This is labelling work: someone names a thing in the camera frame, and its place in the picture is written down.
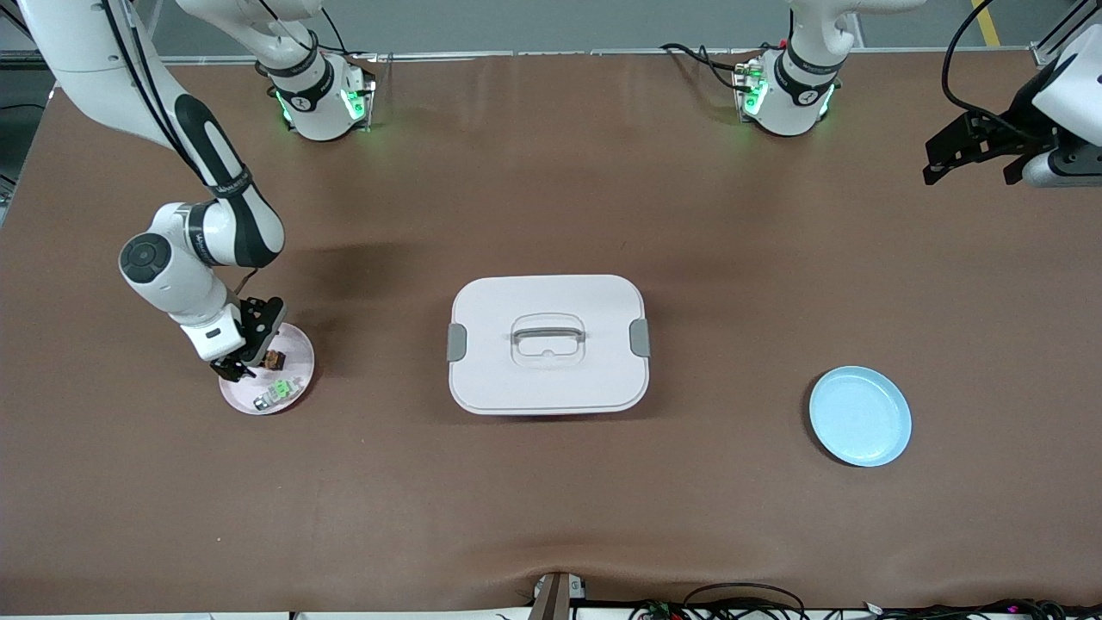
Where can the pink round plate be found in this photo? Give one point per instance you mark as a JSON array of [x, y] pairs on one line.
[[297, 366]]

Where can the light blue round plate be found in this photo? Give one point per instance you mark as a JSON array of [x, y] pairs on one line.
[[861, 418]]

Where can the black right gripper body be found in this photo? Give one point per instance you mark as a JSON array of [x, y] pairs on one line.
[[229, 368]]

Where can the aluminium frame profile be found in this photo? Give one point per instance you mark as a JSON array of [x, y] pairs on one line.
[[1046, 53]]

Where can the brown table mat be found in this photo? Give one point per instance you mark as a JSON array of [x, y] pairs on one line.
[[551, 499]]

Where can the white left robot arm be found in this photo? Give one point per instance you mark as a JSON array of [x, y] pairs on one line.
[[796, 95]]

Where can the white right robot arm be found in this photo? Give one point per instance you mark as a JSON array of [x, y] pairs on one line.
[[172, 284]]

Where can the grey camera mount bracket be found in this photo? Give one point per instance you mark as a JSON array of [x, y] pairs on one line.
[[555, 598]]

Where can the white lidded box grey latches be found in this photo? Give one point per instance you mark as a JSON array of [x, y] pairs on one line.
[[551, 379]]

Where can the green switch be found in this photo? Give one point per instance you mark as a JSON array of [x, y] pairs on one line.
[[278, 392]]

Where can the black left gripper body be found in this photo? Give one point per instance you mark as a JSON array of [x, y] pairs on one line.
[[1012, 131]]

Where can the orange black switch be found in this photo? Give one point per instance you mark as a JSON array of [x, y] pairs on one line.
[[274, 359]]

